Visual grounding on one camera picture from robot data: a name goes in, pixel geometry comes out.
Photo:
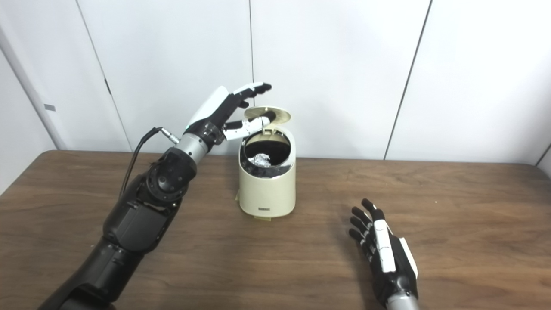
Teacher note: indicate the round cream bin lid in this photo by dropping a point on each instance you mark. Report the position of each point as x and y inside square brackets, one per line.
[280, 114]

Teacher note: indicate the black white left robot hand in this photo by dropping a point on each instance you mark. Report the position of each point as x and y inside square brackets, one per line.
[213, 112]

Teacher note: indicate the yellow tape under bin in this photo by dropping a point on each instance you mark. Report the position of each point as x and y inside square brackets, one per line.
[262, 218]

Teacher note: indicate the white paper ball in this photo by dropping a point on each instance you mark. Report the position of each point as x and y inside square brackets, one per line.
[260, 160]

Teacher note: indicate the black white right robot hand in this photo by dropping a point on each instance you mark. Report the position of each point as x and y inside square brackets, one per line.
[394, 271]

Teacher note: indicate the small grey wall sticker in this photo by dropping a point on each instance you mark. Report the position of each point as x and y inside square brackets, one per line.
[50, 107]

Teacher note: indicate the cream-colored desktop trash bin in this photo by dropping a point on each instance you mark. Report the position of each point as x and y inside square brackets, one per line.
[267, 193]

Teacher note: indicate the black wall panel hinge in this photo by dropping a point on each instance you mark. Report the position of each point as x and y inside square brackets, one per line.
[108, 86]

